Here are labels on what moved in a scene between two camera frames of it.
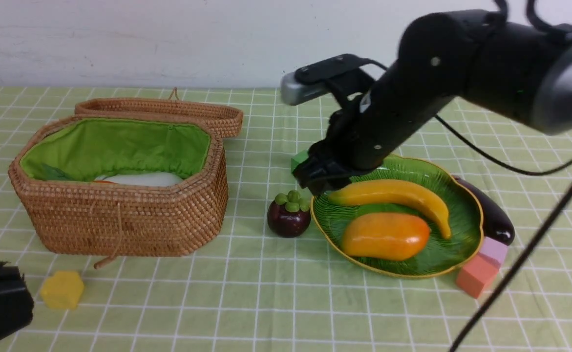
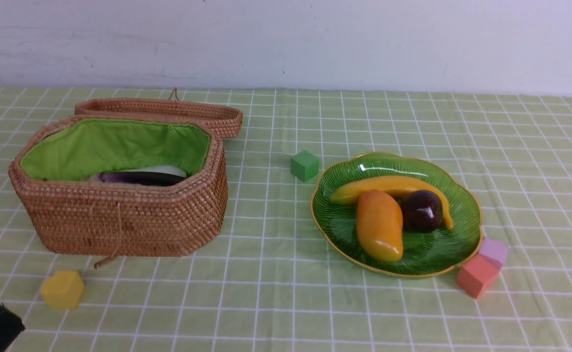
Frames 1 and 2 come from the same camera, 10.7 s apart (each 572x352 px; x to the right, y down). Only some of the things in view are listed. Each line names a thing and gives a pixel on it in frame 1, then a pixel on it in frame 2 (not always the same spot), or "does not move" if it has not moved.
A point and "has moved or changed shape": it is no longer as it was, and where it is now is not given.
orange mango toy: x=391 y=236 has moved or changed shape
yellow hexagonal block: x=64 y=290 does not move
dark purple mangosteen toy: x=289 y=215 → x=422 y=210
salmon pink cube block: x=475 y=278 does not move
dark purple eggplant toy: x=497 y=225 → x=149 y=178
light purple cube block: x=494 y=250 does not move
